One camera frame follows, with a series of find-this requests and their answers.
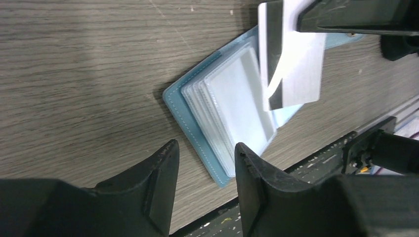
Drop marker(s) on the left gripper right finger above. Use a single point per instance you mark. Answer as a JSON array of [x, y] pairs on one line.
[[360, 206]]

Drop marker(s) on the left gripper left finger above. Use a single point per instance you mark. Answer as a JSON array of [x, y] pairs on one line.
[[137, 202]]

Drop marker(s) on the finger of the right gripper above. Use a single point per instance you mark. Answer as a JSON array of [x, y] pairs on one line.
[[396, 47], [374, 17]]

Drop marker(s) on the black and white card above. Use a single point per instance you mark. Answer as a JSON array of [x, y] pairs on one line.
[[290, 62]]

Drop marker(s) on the blue leather card holder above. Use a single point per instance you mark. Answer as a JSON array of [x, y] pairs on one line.
[[219, 102]]

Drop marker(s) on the aluminium frame rail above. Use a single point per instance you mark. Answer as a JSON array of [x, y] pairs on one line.
[[404, 113]]

